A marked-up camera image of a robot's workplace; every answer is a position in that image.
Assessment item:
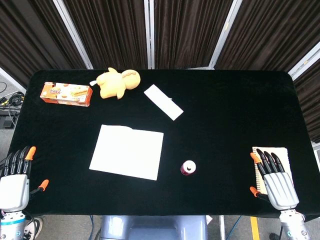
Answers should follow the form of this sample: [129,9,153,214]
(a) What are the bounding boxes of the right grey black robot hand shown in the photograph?
[249,148,300,212]

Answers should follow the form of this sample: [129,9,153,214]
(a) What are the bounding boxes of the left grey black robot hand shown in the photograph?
[0,145,50,213]

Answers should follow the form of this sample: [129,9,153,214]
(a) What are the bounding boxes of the large white paper sheet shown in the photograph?
[88,124,165,182]

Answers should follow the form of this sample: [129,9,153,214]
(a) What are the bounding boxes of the beige notepad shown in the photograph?
[251,146,292,196]

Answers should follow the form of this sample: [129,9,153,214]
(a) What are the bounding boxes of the black white shoe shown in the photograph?
[23,216,44,240]

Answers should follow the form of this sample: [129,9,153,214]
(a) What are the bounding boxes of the metal table leg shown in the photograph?
[218,215,226,240]

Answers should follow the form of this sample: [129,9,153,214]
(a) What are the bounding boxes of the black tablecloth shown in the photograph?
[6,68,320,217]

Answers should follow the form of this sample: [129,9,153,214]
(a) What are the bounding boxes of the red drink can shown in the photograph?
[180,159,197,177]

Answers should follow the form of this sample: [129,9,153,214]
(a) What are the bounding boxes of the orange biscuit box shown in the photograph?
[39,81,94,108]

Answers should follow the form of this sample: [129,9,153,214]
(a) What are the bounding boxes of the grey robot torso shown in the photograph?
[99,214,209,240]

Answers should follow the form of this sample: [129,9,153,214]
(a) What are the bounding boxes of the white long paper strip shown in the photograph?
[143,83,185,122]

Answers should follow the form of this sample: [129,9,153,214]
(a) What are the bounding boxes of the yellow plush toy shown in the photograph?
[89,67,142,101]

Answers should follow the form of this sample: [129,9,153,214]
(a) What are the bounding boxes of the brown curtain panel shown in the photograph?
[61,0,149,70]
[0,0,87,88]
[215,0,320,74]
[153,0,235,70]

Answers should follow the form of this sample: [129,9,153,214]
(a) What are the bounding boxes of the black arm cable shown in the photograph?
[24,211,36,240]

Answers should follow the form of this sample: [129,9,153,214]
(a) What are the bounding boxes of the blue floor cable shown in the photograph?
[225,215,244,240]

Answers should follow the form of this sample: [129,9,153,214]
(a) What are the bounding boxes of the black floor cable bundle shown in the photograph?
[0,81,26,131]

